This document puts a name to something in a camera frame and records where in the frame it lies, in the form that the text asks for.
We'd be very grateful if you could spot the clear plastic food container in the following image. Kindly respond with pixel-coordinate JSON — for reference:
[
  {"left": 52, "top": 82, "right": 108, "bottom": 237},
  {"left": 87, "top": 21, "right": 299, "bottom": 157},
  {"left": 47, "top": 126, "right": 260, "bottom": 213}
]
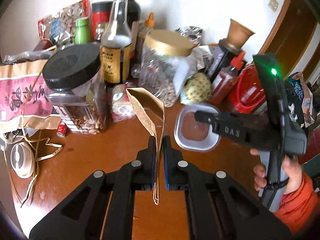
[{"left": 174, "top": 103, "right": 220, "bottom": 152}]

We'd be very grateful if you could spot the brown paper bag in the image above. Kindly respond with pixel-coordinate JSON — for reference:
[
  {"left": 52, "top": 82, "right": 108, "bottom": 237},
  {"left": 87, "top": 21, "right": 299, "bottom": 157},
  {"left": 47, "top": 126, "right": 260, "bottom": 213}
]
[{"left": 126, "top": 87, "right": 166, "bottom": 205}]

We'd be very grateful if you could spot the orange sleeve right forearm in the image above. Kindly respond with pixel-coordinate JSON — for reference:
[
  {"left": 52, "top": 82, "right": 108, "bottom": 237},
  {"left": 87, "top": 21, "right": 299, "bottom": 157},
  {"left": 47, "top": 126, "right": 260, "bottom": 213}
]
[{"left": 274, "top": 173, "right": 319, "bottom": 235}]

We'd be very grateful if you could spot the person's right hand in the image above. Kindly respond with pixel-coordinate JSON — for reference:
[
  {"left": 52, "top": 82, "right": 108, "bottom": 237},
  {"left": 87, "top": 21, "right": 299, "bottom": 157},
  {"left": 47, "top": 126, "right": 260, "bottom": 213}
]
[{"left": 253, "top": 155, "right": 303, "bottom": 195}]

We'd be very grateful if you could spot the red thermos jug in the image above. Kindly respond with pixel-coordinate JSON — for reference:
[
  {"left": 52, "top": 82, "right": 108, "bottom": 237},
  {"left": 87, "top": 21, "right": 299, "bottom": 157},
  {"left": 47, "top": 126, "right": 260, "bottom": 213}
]
[{"left": 227, "top": 63, "right": 265, "bottom": 114}]

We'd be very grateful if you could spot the red sauce squeeze bottle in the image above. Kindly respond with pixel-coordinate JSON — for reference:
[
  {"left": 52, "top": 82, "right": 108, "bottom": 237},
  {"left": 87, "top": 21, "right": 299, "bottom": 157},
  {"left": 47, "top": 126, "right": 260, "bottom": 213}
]
[{"left": 208, "top": 51, "right": 245, "bottom": 105}]

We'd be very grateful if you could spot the yellow green custard apple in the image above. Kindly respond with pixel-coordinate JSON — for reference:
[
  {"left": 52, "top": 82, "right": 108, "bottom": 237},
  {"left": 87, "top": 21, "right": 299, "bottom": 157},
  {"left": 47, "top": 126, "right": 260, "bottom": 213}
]
[{"left": 184, "top": 73, "right": 212, "bottom": 103}]

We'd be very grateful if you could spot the white round tape dispenser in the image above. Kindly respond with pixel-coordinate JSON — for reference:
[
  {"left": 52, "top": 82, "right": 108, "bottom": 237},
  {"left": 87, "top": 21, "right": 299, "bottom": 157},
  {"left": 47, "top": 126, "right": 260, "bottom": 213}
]
[{"left": 10, "top": 142, "right": 35, "bottom": 179}]

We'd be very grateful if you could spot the brown wooden door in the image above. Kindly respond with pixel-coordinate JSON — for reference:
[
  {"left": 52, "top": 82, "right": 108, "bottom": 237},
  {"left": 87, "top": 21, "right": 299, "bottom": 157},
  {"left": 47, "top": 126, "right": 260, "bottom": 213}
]
[{"left": 259, "top": 0, "right": 319, "bottom": 81}]

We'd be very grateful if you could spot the red white small can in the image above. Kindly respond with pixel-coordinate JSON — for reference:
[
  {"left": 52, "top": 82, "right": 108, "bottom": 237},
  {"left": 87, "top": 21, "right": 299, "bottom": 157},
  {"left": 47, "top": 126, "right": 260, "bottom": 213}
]
[{"left": 110, "top": 82, "right": 136, "bottom": 122}]

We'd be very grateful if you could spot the terracotta clay pot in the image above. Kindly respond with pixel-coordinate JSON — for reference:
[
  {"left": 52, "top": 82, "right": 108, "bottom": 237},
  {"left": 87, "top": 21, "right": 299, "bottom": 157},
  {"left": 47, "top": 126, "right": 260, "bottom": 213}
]
[{"left": 226, "top": 19, "right": 255, "bottom": 49}]

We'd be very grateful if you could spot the pink paper gift bag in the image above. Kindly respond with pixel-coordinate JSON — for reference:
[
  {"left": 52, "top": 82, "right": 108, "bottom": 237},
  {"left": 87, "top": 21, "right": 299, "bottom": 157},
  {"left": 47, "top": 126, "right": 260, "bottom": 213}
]
[{"left": 1, "top": 60, "right": 61, "bottom": 133}]

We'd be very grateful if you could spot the silver foil packet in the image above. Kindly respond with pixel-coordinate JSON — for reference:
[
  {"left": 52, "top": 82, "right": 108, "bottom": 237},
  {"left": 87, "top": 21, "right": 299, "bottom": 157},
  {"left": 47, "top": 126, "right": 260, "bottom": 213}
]
[{"left": 175, "top": 26, "right": 203, "bottom": 46}]

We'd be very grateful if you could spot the black lid nut jar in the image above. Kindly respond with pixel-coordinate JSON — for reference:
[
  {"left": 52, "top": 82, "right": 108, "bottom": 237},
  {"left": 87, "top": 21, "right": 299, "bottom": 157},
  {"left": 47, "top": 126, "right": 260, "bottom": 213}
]
[{"left": 42, "top": 42, "right": 107, "bottom": 135}]

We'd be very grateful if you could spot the soy sauce glass bottle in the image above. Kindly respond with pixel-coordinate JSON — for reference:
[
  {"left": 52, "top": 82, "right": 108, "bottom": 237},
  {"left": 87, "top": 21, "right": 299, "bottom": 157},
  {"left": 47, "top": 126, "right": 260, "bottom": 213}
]
[{"left": 100, "top": 0, "right": 132, "bottom": 87}]

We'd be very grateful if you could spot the orange cap squeeze bottle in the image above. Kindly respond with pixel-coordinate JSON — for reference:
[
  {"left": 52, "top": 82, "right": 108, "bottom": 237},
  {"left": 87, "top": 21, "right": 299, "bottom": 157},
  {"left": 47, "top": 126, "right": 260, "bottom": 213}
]
[{"left": 136, "top": 12, "right": 155, "bottom": 58}]

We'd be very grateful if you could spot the small green bottle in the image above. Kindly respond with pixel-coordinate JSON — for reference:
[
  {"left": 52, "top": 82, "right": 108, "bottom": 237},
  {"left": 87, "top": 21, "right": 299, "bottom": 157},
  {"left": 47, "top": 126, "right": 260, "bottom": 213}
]
[{"left": 75, "top": 17, "right": 92, "bottom": 44}]

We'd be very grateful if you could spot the packaged nuts snack bag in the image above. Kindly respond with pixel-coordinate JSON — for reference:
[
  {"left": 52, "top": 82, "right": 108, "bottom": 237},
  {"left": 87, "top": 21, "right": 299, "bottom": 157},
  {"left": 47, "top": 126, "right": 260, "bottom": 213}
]
[{"left": 37, "top": 0, "right": 91, "bottom": 46}]

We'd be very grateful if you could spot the red wine bottle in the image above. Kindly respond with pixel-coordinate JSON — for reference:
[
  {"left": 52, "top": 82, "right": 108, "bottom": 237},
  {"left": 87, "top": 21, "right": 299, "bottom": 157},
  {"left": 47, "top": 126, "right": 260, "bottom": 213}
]
[{"left": 127, "top": 0, "right": 141, "bottom": 59}]

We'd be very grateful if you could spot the red black canister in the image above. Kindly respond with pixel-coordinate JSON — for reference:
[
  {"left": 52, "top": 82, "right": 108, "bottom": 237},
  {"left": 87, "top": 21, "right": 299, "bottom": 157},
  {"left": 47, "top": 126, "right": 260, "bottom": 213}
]
[{"left": 91, "top": 1, "right": 113, "bottom": 38}]

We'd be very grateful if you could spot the wall light switch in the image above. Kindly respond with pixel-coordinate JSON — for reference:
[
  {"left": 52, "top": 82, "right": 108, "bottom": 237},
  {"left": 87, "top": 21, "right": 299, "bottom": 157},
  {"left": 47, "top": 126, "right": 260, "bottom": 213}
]
[{"left": 268, "top": 0, "right": 278, "bottom": 12}]

